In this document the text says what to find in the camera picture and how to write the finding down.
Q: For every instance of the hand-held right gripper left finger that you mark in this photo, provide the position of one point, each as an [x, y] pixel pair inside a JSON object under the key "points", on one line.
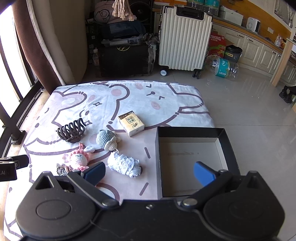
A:
{"points": [[94, 173]]}

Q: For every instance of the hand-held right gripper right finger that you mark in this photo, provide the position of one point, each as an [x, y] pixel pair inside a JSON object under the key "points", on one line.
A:
{"points": [[204, 173]]}

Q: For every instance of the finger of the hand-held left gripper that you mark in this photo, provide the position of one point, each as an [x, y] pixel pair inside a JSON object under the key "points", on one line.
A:
{"points": [[22, 161]]}

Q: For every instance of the pink crochet doll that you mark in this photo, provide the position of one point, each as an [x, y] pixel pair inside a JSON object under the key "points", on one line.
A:
{"points": [[77, 160]]}

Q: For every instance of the black cardboard box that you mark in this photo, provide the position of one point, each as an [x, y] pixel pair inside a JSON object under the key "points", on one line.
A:
{"points": [[185, 162]]}

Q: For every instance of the white lace roll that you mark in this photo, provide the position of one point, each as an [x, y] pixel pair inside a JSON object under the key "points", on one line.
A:
{"points": [[123, 164]]}

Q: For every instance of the dark brown hair claw clip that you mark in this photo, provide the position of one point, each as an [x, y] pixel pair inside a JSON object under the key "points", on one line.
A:
{"points": [[71, 136]]}

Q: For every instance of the beige tissue pack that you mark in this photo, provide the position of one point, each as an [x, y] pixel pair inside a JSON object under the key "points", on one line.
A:
{"points": [[130, 124]]}

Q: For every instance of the black window railing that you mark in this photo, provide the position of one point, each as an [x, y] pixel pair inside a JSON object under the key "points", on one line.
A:
{"points": [[17, 136]]}

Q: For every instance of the cartoon bear printed blanket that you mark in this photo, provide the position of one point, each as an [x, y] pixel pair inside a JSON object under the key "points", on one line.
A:
{"points": [[138, 104]]}

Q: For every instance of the shrink-wrapped water bottle pack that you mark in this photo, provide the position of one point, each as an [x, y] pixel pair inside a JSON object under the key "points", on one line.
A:
{"points": [[223, 67], [211, 5], [195, 2]]}

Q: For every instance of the small plastic bottle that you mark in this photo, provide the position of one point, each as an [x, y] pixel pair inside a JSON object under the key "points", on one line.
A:
{"points": [[96, 58]]}

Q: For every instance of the brown curtain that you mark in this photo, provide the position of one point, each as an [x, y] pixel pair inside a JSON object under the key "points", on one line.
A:
{"points": [[37, 46]]}

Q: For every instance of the dark trash bin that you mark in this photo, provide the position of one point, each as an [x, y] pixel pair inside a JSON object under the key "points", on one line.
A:
{"points": [[232, 54]]}

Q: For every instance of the red cardboard box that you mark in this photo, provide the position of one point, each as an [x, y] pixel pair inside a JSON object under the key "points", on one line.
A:
{"points": [[216, 46]]}

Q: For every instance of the cream cabinet row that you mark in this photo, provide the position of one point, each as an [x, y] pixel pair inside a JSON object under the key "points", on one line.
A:
{"points": [[252, 51]]}

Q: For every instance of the beige mattress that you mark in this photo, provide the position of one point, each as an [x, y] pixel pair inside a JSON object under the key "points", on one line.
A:
{"points": [[62, 34]]}

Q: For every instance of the light wooden table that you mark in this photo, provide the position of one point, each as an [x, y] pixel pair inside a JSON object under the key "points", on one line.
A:
{"points": [[281, 62]]}

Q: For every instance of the white ribbed suitcase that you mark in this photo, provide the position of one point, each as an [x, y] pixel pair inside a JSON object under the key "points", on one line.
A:
{"points": [[182, 39]]}

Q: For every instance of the crumpled plastic wrap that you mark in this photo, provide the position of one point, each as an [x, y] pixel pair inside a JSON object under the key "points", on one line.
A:
{"points": [[151, 46]]}

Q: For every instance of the dark luggage bag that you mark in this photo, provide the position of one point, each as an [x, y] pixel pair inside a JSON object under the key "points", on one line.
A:
{"points": [[122, 30]]}

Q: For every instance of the clear snack bag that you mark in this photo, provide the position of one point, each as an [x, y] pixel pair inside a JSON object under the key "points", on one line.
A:
{"points": [[280, 41]]}

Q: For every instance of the white small appliance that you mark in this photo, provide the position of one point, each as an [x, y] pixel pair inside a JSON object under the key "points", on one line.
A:
{"points": [[253, 24]]}

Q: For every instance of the white cardboard box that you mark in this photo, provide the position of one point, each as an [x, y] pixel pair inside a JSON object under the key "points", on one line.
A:
{"points": [[231, 15]]}

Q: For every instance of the pink backpack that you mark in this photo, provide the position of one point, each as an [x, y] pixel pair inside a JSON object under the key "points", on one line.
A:
{"points": [[104, 11]]}

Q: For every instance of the beige mop head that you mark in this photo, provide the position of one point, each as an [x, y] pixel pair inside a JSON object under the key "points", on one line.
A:
{"points": [[122, 10]]}

